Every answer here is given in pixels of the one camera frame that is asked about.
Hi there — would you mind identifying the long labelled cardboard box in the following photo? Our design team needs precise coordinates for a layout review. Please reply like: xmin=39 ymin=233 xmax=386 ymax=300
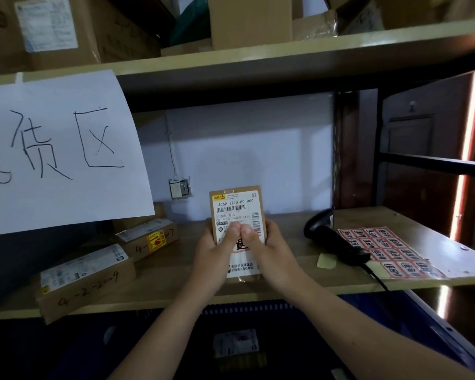
xmin=36 ymin=244 xmax=137 ymax=325

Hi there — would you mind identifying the dark wooden door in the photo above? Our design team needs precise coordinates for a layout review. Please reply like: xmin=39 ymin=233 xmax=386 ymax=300
xmin=334 ymin=71 xmax=472 ymax=236

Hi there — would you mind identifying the red and white sticker sheet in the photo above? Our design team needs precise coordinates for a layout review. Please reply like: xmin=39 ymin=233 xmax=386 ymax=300
xmin=337 ymin=227 xmax=447 ymax=280

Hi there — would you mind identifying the dark green bag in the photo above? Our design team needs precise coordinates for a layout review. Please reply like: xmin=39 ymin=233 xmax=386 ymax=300
xmin=169 ymin=0 xmax=212 ymax=47

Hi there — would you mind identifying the small labelled cardboard parcel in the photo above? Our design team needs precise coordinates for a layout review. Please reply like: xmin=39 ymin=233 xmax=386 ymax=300
xmin=209 ymin=186 xmax=267 ymax=280

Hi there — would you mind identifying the white paper sign with handwriting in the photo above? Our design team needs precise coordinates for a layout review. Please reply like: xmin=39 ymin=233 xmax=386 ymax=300
xmin=0 ymin=69 xmax=155 ymax=237

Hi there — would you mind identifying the person's left forearm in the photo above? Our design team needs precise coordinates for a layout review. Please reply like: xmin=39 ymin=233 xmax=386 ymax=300
xmin=108 ymin=276 xmax=218 ymax=380

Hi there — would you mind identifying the cardboard box with clear tape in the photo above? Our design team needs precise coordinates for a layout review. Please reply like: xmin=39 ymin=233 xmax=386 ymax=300
xmin=292 ymin=9 xmax=339 ymax=41

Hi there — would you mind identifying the person's right hand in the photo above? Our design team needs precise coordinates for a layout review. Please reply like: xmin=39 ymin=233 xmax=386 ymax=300
xmin=240 ymin=219 xmax=310 ymax=296

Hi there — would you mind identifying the person's left hand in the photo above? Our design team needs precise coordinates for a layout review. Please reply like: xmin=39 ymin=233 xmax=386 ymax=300
xmin=189 ymin=218 xmax=244 ymax=294

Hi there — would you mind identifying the large cardboard box with label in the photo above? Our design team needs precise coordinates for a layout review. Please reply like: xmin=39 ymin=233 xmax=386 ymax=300
xmin=0 ymin=0 xmax=161 ymax=77

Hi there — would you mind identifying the wooden shelf rack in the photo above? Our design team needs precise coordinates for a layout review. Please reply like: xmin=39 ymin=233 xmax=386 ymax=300
xmin=0 ymin=16 xmax=475 ymax=320

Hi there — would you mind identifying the cardboard box with yellow sticker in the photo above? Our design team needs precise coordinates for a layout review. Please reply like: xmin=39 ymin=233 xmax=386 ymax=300
xmin=115 ymin=218 xmax=179 ymax=263

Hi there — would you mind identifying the blue plastic crate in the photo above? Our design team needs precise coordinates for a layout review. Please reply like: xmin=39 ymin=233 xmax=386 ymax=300
xmin=55 ymin=289 xmax=475 ymax=380

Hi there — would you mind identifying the black barcode scanner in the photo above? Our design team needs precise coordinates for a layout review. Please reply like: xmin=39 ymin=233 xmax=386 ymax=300
xmin=303 ymin=209 xmax=371 ymax=266

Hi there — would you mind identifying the black scanner cable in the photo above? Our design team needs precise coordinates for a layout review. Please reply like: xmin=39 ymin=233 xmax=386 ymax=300
xmin=360 ymin=263 xmax=391 ymax=292

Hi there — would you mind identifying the person's right forearm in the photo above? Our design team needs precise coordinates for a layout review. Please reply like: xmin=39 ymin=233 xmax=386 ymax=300
xmin=282 ymin=274 xmax=475 ymax=380

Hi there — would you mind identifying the white wall socket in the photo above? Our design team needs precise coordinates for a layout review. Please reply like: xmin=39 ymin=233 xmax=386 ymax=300
xmin=169 ymin=178 xmax=192 ymax=200

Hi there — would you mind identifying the plain tall cardboard box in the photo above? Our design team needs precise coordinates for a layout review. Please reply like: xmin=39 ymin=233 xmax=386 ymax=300
xmin=207 ymin=0 xmax=293 ymax=51

